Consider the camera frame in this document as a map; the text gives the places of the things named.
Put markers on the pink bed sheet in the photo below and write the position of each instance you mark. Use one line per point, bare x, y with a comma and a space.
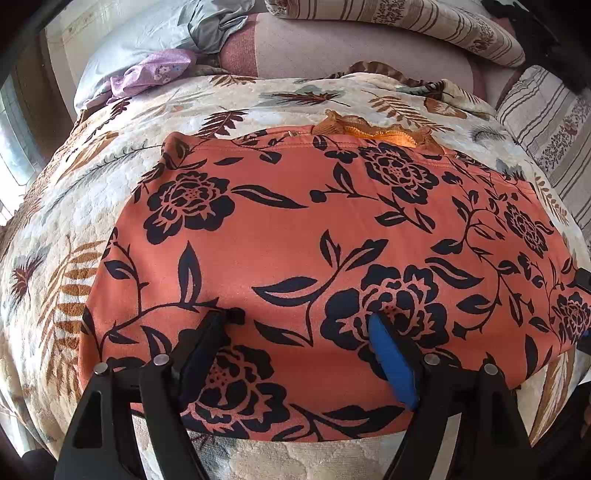
323, 50

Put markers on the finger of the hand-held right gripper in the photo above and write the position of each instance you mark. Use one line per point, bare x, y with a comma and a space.
585, 279

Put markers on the cream leaf-print blanket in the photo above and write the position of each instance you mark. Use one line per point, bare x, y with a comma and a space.
92, 184

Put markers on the long striped floral pillow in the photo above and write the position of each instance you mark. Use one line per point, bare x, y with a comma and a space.
415, 23

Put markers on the orange floral garment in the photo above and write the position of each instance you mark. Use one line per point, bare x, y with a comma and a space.
300, 230

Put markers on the dark cloth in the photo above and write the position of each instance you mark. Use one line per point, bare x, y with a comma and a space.
540, 37

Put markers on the orange ruffled cloth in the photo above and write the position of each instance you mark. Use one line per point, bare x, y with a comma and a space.
383, 131

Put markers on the pale blue pillow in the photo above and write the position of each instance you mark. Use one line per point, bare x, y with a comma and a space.
129, 46

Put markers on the grey cloth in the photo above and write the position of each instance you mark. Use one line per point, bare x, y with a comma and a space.
207, 27

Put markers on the square striped floral pillow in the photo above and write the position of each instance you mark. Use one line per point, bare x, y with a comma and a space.
549, 129

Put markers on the purple floral cloth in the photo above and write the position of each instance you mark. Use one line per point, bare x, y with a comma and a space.
157, 71

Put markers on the window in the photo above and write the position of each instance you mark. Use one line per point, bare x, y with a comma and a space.
14, 138

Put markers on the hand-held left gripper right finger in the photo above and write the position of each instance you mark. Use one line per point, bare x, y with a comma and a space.
390, 355

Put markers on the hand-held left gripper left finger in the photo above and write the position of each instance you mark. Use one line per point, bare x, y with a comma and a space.
203, 350

